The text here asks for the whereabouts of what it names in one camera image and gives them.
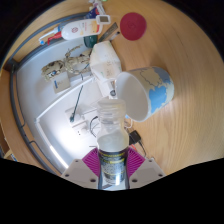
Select white desk lamp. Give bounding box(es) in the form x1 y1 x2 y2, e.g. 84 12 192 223
34 76 118 169

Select white wall outlet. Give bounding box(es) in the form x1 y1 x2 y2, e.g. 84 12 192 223
71 121 89 138
64 105 84 124

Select small white thermometer clock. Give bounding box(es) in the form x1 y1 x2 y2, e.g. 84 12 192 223
96 14 110 25

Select black power cable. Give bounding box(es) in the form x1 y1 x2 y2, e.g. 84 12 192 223
70 74 84 123

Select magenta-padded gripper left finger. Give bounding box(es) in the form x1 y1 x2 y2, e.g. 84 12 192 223
61 147 101 188

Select flat round red coaster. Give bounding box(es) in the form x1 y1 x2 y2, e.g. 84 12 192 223
119 12 148 42

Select white card on wall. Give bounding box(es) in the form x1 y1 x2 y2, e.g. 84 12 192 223
53 74 72 94

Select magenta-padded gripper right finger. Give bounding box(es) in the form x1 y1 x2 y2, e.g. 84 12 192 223
124 147 167 188

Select white mug with blue pattern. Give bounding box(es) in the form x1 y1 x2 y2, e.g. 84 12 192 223
114 65 175 123

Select clear bottle with dark label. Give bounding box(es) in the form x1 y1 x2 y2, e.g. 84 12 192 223
96 98 130 185

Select white pump bottle red pump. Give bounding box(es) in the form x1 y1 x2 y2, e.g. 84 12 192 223
46 18 101 46

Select black charger block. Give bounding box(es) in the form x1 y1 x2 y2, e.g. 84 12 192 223
128 130 143 145

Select metal ruler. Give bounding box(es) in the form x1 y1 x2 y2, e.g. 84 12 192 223
99 22 120 40

